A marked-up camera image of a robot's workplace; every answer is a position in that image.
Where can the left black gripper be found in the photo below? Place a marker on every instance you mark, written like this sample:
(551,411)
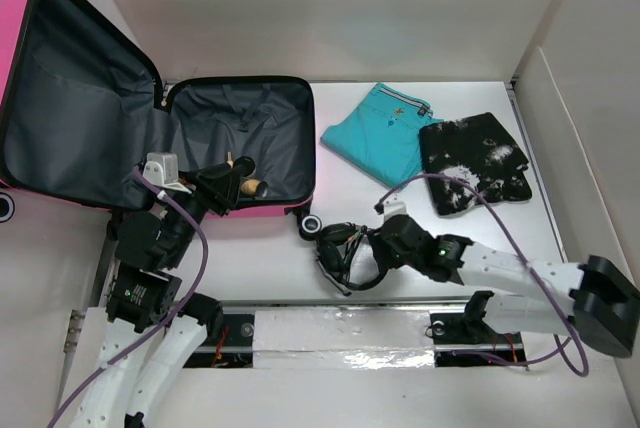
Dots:
(217,186)

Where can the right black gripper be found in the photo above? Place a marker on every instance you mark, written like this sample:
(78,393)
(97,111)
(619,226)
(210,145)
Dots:
(380,244)

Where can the wooden brush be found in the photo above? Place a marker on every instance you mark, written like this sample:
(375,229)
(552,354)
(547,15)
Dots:
(249,185)

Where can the black headphones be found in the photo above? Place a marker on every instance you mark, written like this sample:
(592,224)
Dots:
(336,248)

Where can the turquoise shorts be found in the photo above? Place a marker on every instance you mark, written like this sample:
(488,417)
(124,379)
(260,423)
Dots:
(381,135)

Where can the black white tie-dye shirt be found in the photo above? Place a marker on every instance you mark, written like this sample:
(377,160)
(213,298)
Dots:
(479,151)

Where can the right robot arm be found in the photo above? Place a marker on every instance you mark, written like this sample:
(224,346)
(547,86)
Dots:
(593,299)

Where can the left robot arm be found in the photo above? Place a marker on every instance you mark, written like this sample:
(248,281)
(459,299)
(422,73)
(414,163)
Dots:
(151,331)

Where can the pink hard-shell suitcase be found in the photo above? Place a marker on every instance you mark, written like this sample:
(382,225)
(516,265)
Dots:
(81,105)

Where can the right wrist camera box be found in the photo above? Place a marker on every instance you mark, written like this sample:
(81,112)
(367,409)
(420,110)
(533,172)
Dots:
(390,208)

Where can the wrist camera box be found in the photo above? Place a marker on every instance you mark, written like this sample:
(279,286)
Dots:
(390,208)
(161,170)

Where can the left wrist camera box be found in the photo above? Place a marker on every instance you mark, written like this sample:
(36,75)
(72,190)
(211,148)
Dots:
(161,170)

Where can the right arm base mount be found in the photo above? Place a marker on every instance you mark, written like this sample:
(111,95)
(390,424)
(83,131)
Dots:
(459,344)

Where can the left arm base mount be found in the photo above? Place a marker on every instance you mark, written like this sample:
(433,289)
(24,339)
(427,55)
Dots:
(233,348)

